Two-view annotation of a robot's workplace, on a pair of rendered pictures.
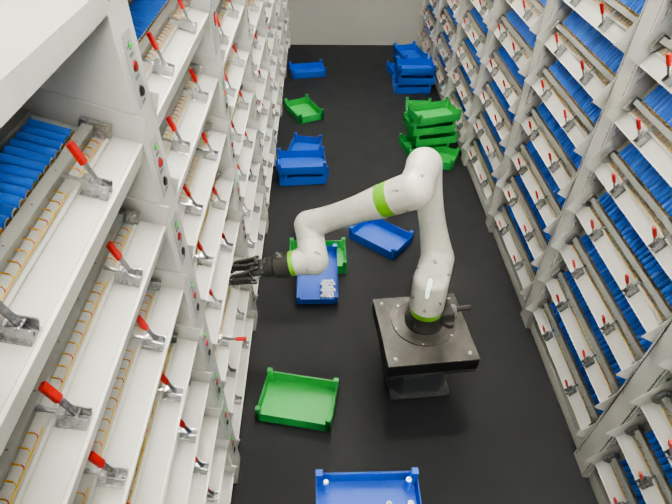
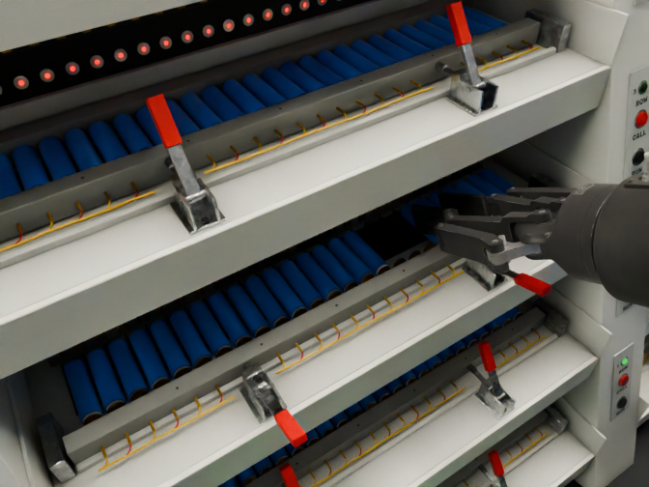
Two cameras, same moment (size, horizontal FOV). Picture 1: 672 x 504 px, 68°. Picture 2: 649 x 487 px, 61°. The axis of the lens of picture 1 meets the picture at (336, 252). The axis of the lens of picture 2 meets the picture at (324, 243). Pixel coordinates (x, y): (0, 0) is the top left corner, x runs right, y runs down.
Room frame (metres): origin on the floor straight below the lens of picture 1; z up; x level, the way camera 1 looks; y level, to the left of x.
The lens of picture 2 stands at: (0.98, 0.00, 0.81)
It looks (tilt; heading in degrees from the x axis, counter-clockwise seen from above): 28 degrees down; 68
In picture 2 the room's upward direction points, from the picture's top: 13 degrees counter-clockwise
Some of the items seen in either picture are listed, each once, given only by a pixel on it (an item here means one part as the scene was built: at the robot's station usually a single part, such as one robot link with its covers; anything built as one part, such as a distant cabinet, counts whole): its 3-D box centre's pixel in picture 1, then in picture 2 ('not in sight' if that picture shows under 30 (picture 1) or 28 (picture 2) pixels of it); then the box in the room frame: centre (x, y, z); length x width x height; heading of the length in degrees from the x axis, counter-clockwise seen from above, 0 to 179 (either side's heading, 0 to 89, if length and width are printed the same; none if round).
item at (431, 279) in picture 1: (429, 290); not in sight; (1.28, -0.35, 0.50); 0.16 x 0.13 x 0.19; 162
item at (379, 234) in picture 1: (381, 234); not in sight; (2.13, -0.25, 0.04); 0.30 x 0.20 x 0.08; 53
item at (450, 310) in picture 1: (438, 313); not in sight; (1.27, -0.40, 0.38); 0.26 x 0.15 x 0.06; 100
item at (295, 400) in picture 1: (298, 398); not in sight; (1.10, 0.14, 0.04); 0.30 x 0.20 x 0.08; 81
